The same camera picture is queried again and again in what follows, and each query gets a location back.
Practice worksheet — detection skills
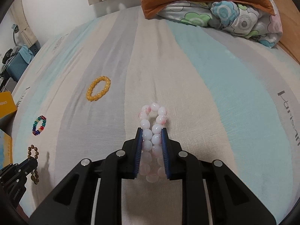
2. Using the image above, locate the brown wooden bead bracelet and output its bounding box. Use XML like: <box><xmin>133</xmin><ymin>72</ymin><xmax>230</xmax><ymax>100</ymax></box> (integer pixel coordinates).
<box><xmin>27</xmin><ymin>145</ymin><xmax>40</xmax><ymax>185</ymax></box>

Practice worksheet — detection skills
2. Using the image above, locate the multicolour bead bracelet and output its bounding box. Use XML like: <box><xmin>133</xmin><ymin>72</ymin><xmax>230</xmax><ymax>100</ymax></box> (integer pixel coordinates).
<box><xmin>31</xmin><ymin>115</ymin><xmax>47</xmax><ymax>136</ymax></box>

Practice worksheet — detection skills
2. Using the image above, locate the blue yellow cardboard box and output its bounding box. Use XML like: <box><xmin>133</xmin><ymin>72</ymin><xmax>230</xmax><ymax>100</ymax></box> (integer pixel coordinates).
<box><xmin>0</xmin><ymin>91</ymin><xmax>17</xmax><ymax>169</ymax></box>

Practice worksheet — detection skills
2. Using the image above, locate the pink white bead bracelet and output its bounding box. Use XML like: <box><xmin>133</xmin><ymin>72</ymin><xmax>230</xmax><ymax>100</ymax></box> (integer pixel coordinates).
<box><xmin>137</xmin><ymin>101</ymin><xmax>170</xmax><ymax>183</ymax></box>

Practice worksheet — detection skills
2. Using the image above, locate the yellow bead bracelet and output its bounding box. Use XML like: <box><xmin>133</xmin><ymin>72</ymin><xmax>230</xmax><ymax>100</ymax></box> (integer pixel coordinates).
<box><xmin>85</xmin><ymin>75</ymin><xmax>111</xmax><ymax>102</ymax></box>

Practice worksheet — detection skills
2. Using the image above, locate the striped bed sheet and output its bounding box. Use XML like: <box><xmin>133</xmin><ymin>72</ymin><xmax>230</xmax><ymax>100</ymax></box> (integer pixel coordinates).
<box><xmin>11</xmin><ymin>7</ymin><xmax>299</xmax><ymax>222</ymax></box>

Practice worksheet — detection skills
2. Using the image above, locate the teal suitcase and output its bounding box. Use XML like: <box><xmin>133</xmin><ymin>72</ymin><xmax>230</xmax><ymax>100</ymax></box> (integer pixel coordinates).
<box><xmin>4</xmin><ymin>45</ymin><xmax>34</xmax><ymax>82</ymax></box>

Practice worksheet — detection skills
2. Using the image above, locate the blue desk lamp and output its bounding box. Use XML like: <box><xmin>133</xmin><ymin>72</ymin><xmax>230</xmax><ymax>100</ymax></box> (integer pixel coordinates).
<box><xmin>12</xmin><ymin>24</ymin><xmax>19</xmax><ymax>46</ymax></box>

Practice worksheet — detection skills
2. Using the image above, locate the beige curtain left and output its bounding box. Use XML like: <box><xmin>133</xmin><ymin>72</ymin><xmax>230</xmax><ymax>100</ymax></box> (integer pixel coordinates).
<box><xmin>10</xmin><ymin>0</ymin><xmax>38</xmax><ymax>48</ymax></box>

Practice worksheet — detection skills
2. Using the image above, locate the floral quilt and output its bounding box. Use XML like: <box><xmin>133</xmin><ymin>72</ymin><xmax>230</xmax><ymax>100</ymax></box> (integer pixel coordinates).
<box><xmin>158</xmin><ymin>0</ymin><xmax>283</xmax><ymax>48</ymax></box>

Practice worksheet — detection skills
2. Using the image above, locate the wooden headboard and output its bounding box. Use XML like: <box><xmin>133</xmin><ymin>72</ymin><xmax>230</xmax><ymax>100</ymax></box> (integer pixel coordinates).
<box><xmin>274</xmin><ymin>0</ymin><xmax>299</xmax><ymax>63</ymax></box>

